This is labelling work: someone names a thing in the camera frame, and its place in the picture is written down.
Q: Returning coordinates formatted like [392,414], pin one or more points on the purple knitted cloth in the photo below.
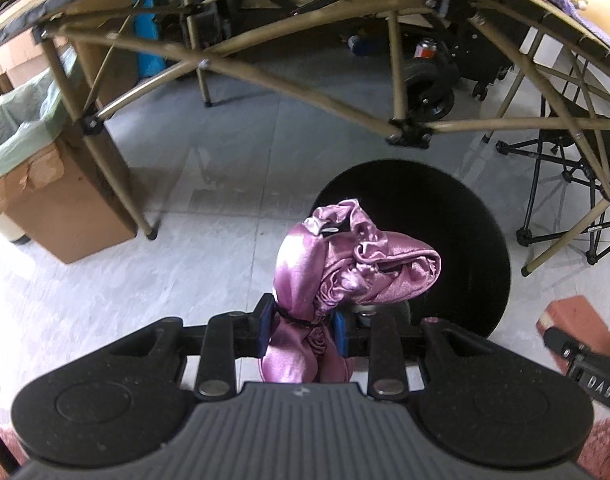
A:
[597,25]

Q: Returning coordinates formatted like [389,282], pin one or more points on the green plastic bag liner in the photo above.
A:
[15,130]

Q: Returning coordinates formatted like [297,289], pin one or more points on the pink satin cloth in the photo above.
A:
[305,260]

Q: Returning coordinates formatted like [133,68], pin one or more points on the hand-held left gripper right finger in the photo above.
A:
[339,335]

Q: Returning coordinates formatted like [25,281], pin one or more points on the red can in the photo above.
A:
[426,49]

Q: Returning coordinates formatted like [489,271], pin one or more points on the black wheeled cart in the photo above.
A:
[430,90]

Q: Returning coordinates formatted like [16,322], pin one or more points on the beige round container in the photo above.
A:
[5,225]

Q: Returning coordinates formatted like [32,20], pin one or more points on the brown cardboard box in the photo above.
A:
[60,210]

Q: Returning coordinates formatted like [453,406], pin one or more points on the black trash bin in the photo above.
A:
[460,240]

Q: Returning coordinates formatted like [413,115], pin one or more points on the blue plastic container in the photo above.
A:
[147,35]

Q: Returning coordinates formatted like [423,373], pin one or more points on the black folding chair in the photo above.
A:
[560,142]

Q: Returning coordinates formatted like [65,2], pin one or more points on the blue round object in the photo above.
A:
[362,45]

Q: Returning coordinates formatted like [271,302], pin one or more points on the pile of open cardboard boxes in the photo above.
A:
[15,55]

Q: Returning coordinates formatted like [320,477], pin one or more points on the tan folding slat table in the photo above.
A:
[396,70]

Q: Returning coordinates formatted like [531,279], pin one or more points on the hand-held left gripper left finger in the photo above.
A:
[266,327]

